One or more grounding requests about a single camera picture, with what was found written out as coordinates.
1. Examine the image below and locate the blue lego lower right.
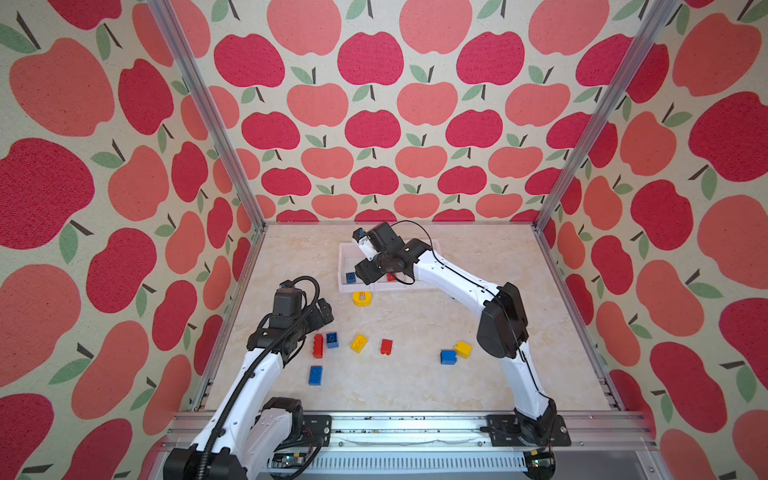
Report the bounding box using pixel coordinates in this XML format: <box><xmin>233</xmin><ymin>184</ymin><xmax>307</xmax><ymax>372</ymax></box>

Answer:
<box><xmin>440</xmin><ymin>350</ymin><xmax>458</xmax><ymax>365</ymax></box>

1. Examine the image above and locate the aluminium front rail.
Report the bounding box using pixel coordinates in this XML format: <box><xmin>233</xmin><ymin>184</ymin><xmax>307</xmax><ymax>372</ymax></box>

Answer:
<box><xmin>149</xmin><ymin>410</ymin><xmax>667</xmax><ymax>480</ymax></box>

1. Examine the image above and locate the yellow lego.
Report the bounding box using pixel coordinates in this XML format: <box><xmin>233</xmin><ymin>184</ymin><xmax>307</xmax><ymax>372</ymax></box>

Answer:
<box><xmin>454</xmin><ymin>341</ymin><xmax>472</xmax><ymax>359</ymax></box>

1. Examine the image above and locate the red small lego center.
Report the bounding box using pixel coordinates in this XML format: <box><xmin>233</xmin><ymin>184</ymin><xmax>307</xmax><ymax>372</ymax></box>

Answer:
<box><xmin>380</xmin><ymin>339</ymin><xmax>393</xmax><ymax>356</ymax></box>

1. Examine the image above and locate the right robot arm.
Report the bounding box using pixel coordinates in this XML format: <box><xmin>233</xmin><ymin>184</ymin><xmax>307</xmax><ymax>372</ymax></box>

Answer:
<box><xmin>352</xmin><ymin>222</ymin><xmax>558</xmax><ymax>446</ymax></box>

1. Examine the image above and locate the yellow lego angled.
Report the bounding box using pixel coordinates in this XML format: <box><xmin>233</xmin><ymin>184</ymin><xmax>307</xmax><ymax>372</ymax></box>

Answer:
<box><xmin>350</xmin><ymin>334</ymin><xmax>368</xmax><ymax>353</ymax></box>

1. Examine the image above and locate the right aluminium frame post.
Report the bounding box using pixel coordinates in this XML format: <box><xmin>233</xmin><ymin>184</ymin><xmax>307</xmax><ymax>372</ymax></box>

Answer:
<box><xmin>532</xmin><ymin>0</ymin><xmax>682</xmax><ymax>234</ymax></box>

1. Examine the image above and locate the left aluminium frame post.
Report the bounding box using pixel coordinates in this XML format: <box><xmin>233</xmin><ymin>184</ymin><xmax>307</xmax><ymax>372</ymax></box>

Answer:
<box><xmin>148</xmin><ymin>0</ymin><xmax>266</xmax><ymax>235</ymax></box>

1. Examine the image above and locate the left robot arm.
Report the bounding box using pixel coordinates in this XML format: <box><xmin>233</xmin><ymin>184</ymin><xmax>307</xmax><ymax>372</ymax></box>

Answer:
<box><xmin>162</xmin><ymin>275</ymin><xmax>333</xmax><ymax>479</ymax></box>

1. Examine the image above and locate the aluminium frame post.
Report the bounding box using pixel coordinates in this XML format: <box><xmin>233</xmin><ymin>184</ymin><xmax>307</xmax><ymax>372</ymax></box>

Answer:
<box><xmin>532</xmin><ymin>0</ymin><xmax>682</xmax><ymax>234</ymax></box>
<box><xmin>148</xmin><ymin>0</ymin><xmax>266</xmax><ymax>235</ymax></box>

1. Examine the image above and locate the circuit board on rail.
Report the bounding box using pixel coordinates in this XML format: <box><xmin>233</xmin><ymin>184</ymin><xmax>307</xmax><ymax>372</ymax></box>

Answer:
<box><xmin>270</xmin><ymin>452</ymin><xmax>305</xmax><ymax>469</ymax></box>

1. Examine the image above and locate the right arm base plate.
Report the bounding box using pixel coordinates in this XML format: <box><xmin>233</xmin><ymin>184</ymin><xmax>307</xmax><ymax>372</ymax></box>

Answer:
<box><xmin>480</xmin><ymin>414</ymin><xmax>572</xmax><ymax>448</ymax></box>

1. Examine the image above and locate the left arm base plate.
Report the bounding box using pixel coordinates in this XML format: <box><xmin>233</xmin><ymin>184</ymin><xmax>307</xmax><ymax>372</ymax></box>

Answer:
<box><xmin>277</xmin><ymin>414</ymin><xmax>333</xmax><ymax>450</ymax></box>

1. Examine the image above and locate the blue long lego bottom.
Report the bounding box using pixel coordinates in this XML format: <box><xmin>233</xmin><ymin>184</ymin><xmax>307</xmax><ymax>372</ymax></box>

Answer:
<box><xmin>308</xmin><ymin>365</ymin><xmax>323</xmax><ymax>386</ymax></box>

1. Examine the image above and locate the red long lego lower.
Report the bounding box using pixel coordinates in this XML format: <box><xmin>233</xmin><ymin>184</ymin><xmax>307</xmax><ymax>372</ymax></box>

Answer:
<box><xmin>312</xmin><ymin>334</ymin><xmax>325</xmax><ymax>359</ymax></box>

